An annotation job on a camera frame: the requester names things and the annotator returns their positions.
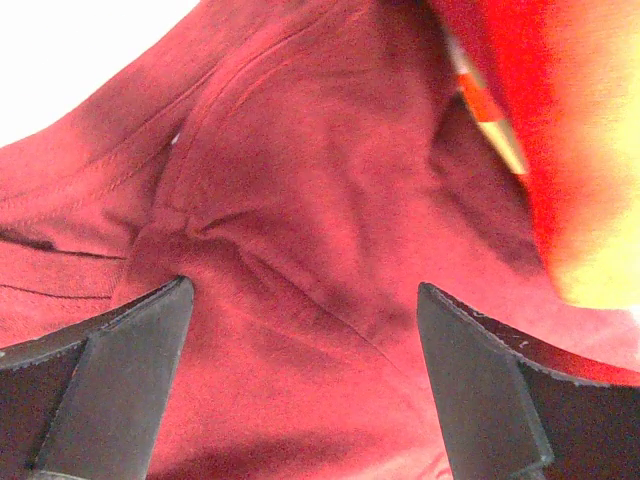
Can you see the dark red t shirt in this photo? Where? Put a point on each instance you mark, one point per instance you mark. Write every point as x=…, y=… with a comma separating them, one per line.
x=276, y=153

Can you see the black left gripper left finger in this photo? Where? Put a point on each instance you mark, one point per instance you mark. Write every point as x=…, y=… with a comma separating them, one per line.
x=86, y=401

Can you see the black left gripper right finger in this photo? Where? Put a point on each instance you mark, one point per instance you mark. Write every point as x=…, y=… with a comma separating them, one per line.
x=511, y=406

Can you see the bright red folded shirt stack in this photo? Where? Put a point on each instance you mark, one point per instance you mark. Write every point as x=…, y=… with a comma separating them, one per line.
x=540, y=157

